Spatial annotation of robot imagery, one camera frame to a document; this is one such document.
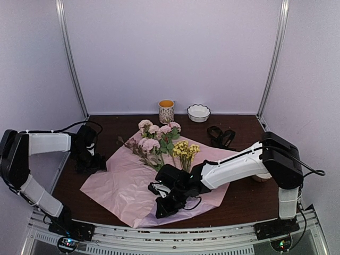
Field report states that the pink carnation stem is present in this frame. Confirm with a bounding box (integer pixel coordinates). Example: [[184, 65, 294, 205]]
[[155, 122, 181, 157]]

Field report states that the patterned cup with orange inside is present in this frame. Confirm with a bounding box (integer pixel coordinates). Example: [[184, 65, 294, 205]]
[[158, 99, 175, 124]]

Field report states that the left aluminium frame post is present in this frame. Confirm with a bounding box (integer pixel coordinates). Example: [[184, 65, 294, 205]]
[[55, 0, 89, 118]]

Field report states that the dusty pink rose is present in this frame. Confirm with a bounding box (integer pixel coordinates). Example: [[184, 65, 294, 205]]
[[118, 137, 164, 172]]

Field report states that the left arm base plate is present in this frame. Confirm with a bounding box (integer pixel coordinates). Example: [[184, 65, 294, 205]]
[[48, 221, 95, 241]]

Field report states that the plain white bowl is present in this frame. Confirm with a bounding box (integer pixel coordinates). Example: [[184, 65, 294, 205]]
[[252, 174, 271, 183]]

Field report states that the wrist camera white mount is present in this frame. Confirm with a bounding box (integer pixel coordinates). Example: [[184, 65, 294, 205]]
[[86, 142, 96, 156], [148, 182, 171, 198]]

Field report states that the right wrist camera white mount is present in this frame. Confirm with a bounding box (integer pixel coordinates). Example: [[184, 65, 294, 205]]
[[148, 182, 171, 198]]

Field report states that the black printed ribbon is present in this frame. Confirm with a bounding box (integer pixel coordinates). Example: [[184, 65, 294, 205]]
[[207, 126, 236, 151]]

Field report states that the pale pink rose stem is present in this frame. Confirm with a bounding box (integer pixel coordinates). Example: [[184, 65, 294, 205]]
[[138, 120, 160, 139]]

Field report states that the green circuit board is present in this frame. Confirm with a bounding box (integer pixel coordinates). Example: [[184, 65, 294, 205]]
[[57, 236, 79, 253], [270, 237, 292, 253]]

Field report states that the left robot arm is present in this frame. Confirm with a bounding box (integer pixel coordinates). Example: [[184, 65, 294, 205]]
[[1, 125, 107, 236]]

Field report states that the right aluminium frame post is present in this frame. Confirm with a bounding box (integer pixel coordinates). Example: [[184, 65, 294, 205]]
[[257, 0, 290, 119]]

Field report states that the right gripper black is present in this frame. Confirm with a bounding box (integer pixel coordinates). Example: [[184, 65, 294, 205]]
[[156, 185, 189, 219]]

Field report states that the purple wrapping paper sheet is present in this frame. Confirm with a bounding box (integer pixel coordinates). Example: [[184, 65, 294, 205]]
[[80, 129, 230, 229]]

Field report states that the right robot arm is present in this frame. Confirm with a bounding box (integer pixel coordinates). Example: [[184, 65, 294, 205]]
[[148, 131, 304, 235]]

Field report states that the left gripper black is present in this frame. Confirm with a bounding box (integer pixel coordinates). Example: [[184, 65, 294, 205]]
[[71, 148, 107, 174]]

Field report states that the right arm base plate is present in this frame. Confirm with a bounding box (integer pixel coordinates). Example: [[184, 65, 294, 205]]
[[254, 218, 300, 240]]

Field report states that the fake flower bunch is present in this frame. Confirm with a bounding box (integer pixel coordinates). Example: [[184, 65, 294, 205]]
[[173, 140, 200, 173]]

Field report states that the white scalloped bowl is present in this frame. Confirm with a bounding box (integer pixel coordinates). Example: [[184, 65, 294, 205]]
[[187, 104, 211, 123]]

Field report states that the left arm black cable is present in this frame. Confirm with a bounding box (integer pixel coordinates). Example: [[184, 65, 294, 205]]
[[26, 121, 103, 136]]

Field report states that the front aluminium rail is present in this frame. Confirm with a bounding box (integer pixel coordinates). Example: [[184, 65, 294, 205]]
[[25, 212, 324, 255]]

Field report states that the aluminium frame post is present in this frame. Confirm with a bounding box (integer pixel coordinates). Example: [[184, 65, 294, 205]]
[[55, 0, 89, 118], [257, 0, 290, 119]]

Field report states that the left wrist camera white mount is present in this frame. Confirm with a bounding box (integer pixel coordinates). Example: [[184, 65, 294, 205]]
[[86, 142, 96, 156]]

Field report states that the right green circuit board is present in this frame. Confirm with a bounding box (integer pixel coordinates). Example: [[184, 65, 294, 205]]
[[270, 237, 292, 253]]

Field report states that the left green circuit board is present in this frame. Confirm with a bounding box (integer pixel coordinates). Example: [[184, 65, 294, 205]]
[[57, 236, 79, 253]]

